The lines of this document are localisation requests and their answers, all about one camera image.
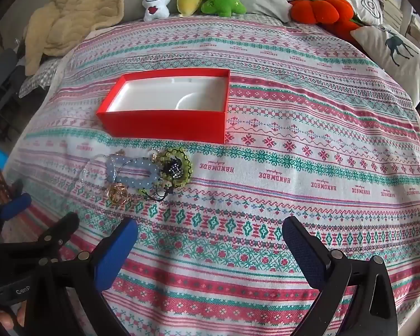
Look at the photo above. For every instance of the beige quilted blanket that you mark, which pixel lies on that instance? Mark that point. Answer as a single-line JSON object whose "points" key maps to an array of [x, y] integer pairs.
{"points": [[73, 14]]}

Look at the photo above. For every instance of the white pillow with deer print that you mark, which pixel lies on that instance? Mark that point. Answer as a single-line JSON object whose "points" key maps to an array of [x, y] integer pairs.
{"points": [[381, 42]]}

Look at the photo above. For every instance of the red cardboard box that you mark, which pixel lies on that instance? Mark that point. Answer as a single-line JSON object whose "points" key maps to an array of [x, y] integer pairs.
{"points": [[161, 126]]}

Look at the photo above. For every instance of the orange pumpkin plush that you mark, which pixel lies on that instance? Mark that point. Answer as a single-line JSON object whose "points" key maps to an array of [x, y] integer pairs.
{"points": [[318, 10]]}

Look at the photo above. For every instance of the grey checked bed sheet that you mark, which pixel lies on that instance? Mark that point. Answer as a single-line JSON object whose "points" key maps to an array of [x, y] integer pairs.
{"points": [[38, 77]]}

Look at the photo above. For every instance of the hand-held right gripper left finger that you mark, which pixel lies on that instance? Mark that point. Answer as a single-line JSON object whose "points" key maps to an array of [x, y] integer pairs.
{"points": [[115, 259]]}

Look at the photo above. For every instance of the patterned knit-print blanket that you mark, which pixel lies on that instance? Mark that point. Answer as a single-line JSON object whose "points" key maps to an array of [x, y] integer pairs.
{"points": [[266, 199]]}

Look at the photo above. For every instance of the person's left hand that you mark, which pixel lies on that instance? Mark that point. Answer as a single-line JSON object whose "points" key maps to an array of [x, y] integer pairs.
{"points": [[10, 317]]}

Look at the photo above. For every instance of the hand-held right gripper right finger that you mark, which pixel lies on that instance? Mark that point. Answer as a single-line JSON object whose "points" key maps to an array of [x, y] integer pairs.
{"points": [[304, 252]]}

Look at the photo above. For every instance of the dark chair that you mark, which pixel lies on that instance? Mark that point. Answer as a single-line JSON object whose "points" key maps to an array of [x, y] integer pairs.
{"points": [[3, 73]]}

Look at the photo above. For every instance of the light wooden slatted frame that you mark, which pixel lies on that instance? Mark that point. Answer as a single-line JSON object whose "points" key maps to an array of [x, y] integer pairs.
{"points": [[392, 7]]}

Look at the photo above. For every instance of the white bunny plush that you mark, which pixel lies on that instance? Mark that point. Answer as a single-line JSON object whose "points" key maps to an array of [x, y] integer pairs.
{"points": [[155, 3]]}

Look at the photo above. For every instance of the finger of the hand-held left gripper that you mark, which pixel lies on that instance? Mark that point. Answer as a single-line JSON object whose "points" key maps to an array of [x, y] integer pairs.
{"points": [[61, 229], [15, 204]]}

